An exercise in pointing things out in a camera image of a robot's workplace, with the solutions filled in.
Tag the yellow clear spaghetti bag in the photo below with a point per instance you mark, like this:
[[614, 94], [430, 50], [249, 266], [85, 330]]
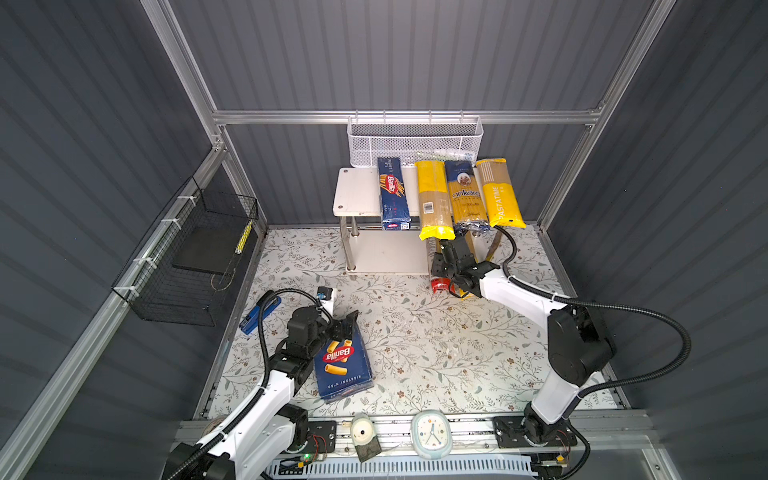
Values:
[[434, 201]]

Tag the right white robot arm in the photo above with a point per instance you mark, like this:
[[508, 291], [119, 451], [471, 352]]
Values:
[[577, 340]]

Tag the blue Barilla spaghetti box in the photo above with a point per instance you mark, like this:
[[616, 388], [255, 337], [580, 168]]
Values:
[[395, 214]]

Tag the yellow green marker pen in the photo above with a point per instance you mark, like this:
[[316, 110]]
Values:
[[242, 241]]

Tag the yellow Pastatime spaghetti bag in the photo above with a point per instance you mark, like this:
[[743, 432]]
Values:
[[498, 193]]

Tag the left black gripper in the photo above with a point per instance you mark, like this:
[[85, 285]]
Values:
[[337, 333]]

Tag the blue Barilla rigatoni box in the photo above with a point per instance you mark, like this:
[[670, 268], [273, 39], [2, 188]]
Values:
[[343, 368]]

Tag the white wire mesh basket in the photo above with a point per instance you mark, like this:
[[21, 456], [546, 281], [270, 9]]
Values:
[[411, 140]]

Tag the white two-tier shelf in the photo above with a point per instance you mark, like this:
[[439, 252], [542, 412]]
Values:
[[367, 247]]

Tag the blue Ankara spaghetti bag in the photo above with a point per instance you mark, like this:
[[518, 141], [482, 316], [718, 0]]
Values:
[[468, 210]]

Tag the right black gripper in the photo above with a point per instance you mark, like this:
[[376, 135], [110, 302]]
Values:
[[436, 264]]

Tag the aluminium mounting rail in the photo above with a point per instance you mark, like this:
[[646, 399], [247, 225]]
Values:
[[507, 430]]

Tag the white analog clock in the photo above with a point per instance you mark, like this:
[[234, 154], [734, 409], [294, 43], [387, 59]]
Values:
[[431, 435]]

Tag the tape roll dispenser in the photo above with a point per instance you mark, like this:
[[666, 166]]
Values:
[[364, 437]]

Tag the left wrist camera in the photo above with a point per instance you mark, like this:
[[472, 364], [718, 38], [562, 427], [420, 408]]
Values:
[[327, 297]]

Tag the black wire mesh basket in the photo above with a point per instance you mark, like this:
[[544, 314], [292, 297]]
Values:
[[189, 274]]

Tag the blue stapler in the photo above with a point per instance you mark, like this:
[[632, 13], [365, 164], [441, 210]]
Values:
[[262, 309]]

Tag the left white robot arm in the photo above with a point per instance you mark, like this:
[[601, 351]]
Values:
[[266, 423]]

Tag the red spaghetti bag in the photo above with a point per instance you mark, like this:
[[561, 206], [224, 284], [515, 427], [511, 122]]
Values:
[[440, 285]]

